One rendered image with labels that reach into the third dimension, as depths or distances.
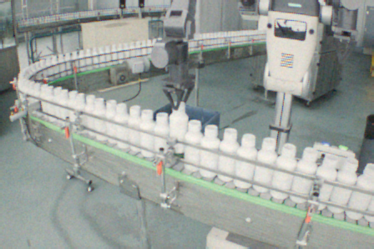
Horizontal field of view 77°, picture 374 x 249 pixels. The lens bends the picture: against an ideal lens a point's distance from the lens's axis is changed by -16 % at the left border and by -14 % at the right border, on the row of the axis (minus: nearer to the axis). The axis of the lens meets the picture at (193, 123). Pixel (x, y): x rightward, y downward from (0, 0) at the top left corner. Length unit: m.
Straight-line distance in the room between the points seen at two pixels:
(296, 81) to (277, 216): 0.67
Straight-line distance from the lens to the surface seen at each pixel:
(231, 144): 0.81
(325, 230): 0.85
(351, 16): 0.81
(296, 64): 1.28
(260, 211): 0.85
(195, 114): 1.57
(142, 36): 5.21
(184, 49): 0.79
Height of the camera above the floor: 1.53
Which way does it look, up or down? 25 degrees down
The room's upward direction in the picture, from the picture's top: 1 degrees clockwise
